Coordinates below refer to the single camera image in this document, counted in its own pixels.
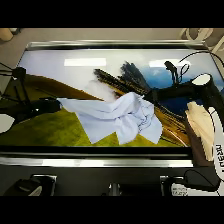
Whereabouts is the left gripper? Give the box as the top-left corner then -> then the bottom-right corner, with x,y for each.
32,97 -> 63,116

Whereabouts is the brown garment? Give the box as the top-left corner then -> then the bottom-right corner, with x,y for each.
184,114 -> 215,168

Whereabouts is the light blue shirt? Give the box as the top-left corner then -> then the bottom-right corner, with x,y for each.
56,91 -> 164,146

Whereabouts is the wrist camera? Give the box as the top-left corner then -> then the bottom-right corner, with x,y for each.
11,66 -> 30,103
164,60 -> 191,85

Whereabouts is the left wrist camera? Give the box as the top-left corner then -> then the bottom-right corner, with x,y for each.
11,66 -> 30,103

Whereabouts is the cream garment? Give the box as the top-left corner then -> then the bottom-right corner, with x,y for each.
184,101 -> 216,162

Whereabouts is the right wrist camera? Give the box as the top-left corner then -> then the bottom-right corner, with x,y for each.
164,60 -> 191,85

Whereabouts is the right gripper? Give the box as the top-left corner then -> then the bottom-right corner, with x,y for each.
143,87 -> 162,104

